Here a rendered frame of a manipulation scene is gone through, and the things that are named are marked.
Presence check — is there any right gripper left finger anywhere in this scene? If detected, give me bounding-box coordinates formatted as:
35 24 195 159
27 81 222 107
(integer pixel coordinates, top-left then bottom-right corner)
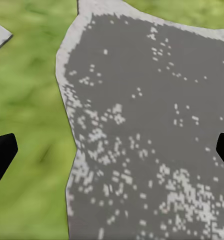
0 133 18 180

